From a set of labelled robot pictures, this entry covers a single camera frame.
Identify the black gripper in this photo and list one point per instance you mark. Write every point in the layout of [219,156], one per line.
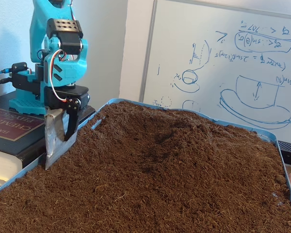
[63,95]

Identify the blue tray of soil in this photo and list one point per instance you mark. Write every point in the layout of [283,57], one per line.
[160,174]

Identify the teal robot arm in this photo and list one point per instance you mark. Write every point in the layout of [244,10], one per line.
[68,70]

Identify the black chemistry handbook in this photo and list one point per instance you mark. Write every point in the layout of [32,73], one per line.
[12,143]

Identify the whiteboard with blue drawings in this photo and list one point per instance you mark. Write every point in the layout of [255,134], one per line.
[232,85]

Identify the blue plastic tray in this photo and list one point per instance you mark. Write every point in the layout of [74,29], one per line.
[282,157]

